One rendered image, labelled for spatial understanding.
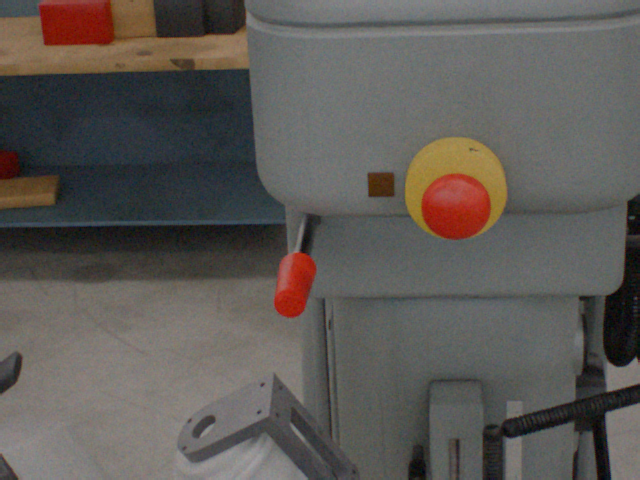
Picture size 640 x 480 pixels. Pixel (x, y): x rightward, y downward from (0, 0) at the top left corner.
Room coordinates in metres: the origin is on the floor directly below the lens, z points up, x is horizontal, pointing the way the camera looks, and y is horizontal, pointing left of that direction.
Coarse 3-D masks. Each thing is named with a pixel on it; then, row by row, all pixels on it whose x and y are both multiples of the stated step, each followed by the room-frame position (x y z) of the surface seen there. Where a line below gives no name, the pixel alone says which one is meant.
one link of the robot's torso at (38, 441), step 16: (16, 352) 0.53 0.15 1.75; (0, 368) 0.53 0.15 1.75; (16, 368) 0.53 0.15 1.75; (0, 384) 0.52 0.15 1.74; (16, 416) 0.65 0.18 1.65; (32, 416) 0.66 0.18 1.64; (0, 432) 0.59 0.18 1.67; (16, 432) 0.60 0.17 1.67; (32, 432) 0.61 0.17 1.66; (48, 432) 0.62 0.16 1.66; (64, 432) 0.64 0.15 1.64; (0, 448) 0.55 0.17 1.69; (16, 448) 0.56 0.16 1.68; (32, 448) 0.58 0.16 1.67; (48, 448) 0.60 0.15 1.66; (64, 448) 0.62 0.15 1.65; (80, 448) 0.64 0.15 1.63; (0, 464) 0.53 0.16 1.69; (16, 464) 0.54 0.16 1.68; (32, 464) 0.56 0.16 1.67; (48, 464) 0.58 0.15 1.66; (64, 464) 0.60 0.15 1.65; (80, 464) 0.62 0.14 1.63; (96, 464) 0.64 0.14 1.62
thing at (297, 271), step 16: (304, 224) 0.79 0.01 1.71; (304, 240) 0.76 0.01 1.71; (288, 256) 0.72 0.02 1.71; (304, 256) 0.72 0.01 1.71; (288, 272) 0.70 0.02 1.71; (304, 272) 0.70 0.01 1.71; (288, 288) 0.68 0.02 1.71; (304, 288) 0.69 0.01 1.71; (288, 304) 0.67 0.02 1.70; (304, 304) 0.68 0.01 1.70
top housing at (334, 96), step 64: (256, 0) 0.75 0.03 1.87; (320, 0) 0.72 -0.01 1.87; (384, 0) 0.71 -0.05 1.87; (448, 0) 0.71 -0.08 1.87; (512, 0) 0.71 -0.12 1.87; (576, 0) 0.70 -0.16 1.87; (256, 64) 0.75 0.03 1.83; (320, 64) 0.72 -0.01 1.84; (384, 64) 0.71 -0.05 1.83; (448, 64) 0.71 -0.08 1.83; (512, 64) 0.70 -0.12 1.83; (576, 64) 0.70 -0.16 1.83; (256, 128) 0.76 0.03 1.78; (320, 128) 0.72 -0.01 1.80; (384, 128) 0.71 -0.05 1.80; (448, 128) 0.71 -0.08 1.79; (512, 128) 0.70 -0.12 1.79; (576, 128) 0.70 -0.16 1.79; (320, 192) 0.72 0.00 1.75; (512, 192) 0.70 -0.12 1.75; (576, 192) 0.70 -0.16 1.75
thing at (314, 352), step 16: (320, 304) 1.31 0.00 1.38; (592, 304) 1.28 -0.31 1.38; (304, 320) 1.37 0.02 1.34; (320, 320) 1.31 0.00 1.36; (592, 320) 1.28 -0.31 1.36; (304, 336) 1.36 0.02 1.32; (320, 336) 1.31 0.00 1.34; (592, 336) 1.28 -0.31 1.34; (304, 352) 1.36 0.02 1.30; (320, 352) 1.31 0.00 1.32; (592, 352) 1.28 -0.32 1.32; (304, 368) 1.35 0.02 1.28; (320, 368) 1.31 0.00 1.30; (304, 384) 1.35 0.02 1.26; (320, 384) 1.31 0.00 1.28; (304, 400) 1.36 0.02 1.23; (320, 400) 1.32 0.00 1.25; (320, 416) 1.32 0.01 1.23; (592, 448) 1.29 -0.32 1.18; (576, 464) 1.27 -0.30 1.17; (592, 464) 1.29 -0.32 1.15
